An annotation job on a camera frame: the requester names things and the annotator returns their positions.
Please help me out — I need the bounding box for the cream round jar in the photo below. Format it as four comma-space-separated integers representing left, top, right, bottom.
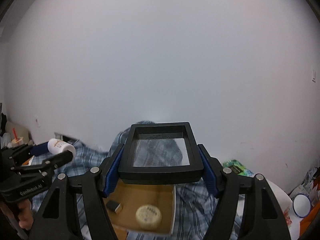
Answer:
136, 204, 162, 231

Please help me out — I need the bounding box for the white wall socket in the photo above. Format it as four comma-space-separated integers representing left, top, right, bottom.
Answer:
35, 116, 41, 128

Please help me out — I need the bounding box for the grey box behind cloth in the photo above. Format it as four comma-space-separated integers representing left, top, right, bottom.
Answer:
54, 132, 78, 145

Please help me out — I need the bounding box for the drink cup with straw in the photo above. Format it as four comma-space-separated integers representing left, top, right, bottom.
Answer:
8, 128, 24, 148

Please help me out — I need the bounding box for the small black glossy box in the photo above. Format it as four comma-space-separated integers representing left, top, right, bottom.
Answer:
106, 200, 123, 214

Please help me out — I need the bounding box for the small white pill bottle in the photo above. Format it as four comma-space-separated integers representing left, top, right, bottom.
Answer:
47, 138, 76, 159

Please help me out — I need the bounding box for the black display frame box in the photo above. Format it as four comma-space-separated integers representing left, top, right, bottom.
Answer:
118, 122, 203, 185

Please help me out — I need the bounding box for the person left hand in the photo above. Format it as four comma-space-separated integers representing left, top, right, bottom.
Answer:
18, 199, 34, 230

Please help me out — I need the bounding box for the green tissue pack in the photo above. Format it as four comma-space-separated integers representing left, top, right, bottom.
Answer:
222, 159, 255, 177

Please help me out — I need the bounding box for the white wall switch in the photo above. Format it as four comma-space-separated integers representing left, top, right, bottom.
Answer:
311, 68, 317, 83

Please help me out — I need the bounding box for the blue plaid shirt cloth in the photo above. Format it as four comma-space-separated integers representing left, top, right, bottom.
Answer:
30, 120, 243, 240

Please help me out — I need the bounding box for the cardboard yogurt box tray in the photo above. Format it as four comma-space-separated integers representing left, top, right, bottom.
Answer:
104, 180, 177, 237

